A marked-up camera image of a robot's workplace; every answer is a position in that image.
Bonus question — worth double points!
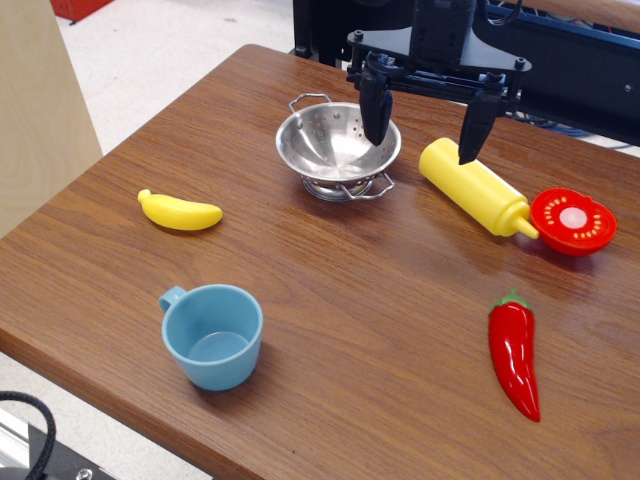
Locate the yellow toy banana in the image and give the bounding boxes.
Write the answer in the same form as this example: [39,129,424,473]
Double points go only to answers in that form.
[137,189,223,231]

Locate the light blue cup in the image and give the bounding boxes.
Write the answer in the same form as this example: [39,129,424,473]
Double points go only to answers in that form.
[159,284,264,391]

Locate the red toy tomato half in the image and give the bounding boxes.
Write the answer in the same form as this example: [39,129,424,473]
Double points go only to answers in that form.
[530,188,617,256]

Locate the red crate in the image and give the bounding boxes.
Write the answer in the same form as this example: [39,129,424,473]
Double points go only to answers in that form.
[50,0,112,22]

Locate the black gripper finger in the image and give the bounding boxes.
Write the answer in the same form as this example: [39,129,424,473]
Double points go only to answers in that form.
[359,52,393,146]
[458,73,504,165]

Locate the metal bracket with screw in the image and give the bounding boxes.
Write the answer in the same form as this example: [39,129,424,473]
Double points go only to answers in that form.
[0,407,117,480]

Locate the metal colander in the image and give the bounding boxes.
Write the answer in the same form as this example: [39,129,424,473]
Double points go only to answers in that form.
[275,93,402,202]

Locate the blue cables behind table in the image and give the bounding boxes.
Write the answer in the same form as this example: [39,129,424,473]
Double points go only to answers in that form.
[507,110,634,151]

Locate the black braided cable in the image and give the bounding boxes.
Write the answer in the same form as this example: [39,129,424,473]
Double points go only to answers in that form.
[0,390,57,480]

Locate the red toy chili pepper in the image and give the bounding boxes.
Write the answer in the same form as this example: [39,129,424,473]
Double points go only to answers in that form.
[488,290,541,422]

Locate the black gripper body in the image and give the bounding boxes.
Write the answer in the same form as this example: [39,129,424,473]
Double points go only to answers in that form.
[348,1,532,113]

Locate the light wooden panel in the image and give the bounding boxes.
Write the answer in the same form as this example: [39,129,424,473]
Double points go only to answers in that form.
[1,1,103,234]

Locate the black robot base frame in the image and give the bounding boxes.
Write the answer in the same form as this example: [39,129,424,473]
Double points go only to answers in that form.
[293,1,639,144]

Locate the yellow squeeze bottle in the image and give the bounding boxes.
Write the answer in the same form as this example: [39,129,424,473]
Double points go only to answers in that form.
[419,138,539,239]

